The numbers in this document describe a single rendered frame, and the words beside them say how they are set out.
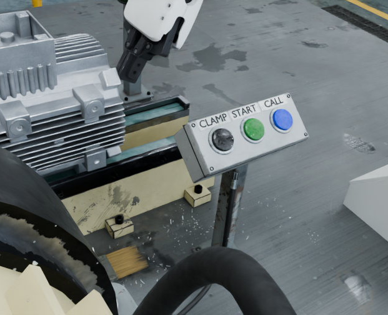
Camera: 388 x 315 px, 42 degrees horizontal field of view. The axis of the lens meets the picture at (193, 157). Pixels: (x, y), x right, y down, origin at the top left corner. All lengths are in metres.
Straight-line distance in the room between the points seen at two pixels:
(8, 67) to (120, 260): 0.34
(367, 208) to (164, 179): 0.37
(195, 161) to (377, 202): 0.41
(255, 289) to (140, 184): 0.66
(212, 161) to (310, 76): 0.83
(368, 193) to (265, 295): 0.76
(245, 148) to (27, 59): 0.30
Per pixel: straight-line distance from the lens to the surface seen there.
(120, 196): 0.84
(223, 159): 0.62
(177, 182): 0.89
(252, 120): 0.65
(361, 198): 0.96
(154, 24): 0.68
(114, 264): 0.81
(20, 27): 0.74
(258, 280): 0.20
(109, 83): 0.70
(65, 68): 0.71
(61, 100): 0.69
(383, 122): 1.28
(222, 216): 0.76
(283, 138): 0.68
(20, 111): 0.66
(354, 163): 1.11
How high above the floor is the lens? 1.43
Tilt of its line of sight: 38 degrees down
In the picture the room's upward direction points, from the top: 6 degrees clockwise
